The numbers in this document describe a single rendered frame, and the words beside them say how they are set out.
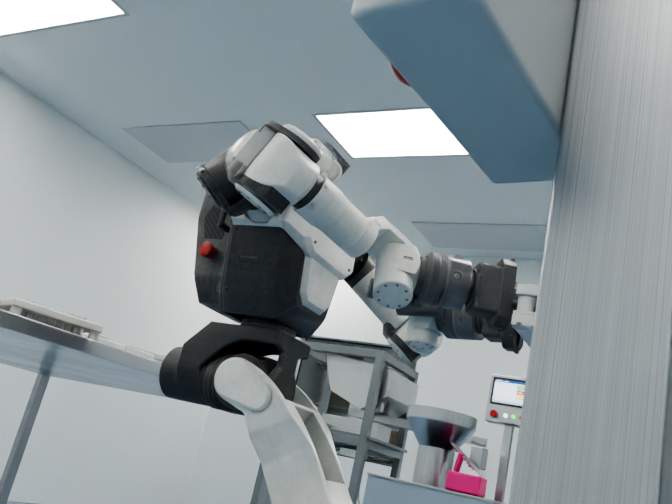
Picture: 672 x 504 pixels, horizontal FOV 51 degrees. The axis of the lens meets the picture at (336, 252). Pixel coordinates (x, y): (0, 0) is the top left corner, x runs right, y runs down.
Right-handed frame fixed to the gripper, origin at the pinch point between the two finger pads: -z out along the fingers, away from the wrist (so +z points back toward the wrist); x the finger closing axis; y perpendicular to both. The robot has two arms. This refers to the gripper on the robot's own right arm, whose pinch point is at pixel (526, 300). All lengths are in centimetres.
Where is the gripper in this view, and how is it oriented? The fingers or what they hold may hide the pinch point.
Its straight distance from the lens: 123.1
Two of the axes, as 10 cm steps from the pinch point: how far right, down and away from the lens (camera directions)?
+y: 1.1, -2.9, -9.5
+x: -2.0, 9.3, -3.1
